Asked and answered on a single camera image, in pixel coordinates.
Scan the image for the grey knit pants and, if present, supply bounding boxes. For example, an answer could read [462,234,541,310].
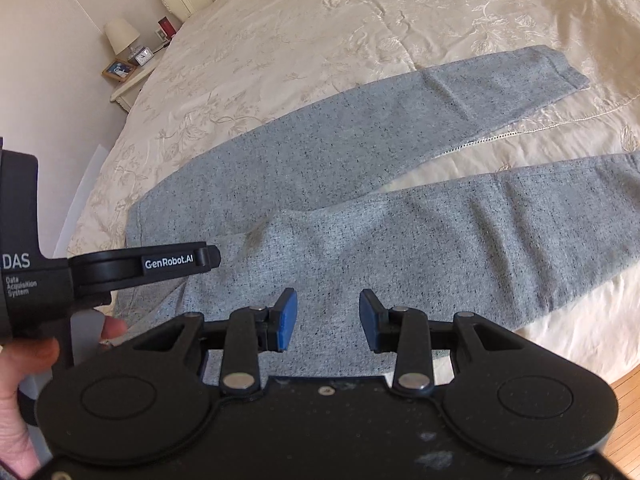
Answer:
[115,46,639,376]

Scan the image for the person's left hand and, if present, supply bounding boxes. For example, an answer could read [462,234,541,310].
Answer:
[0,315,129,474]

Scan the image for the cream bedside table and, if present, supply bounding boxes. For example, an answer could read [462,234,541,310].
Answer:
[110,49,166,113]

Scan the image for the small white alarm clock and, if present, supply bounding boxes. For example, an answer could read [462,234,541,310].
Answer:
[134,47,154,66]

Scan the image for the white table lamp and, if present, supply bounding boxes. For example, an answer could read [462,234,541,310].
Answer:
[103,18,141,61]

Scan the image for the red book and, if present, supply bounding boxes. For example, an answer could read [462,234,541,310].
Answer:
[158,16,177,40]

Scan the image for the cream embroidered bedspread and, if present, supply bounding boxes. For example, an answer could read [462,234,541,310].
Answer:
[73,0,639,382]

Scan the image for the wooden picture frame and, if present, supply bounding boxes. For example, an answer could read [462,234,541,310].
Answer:
[102,60,137,82]

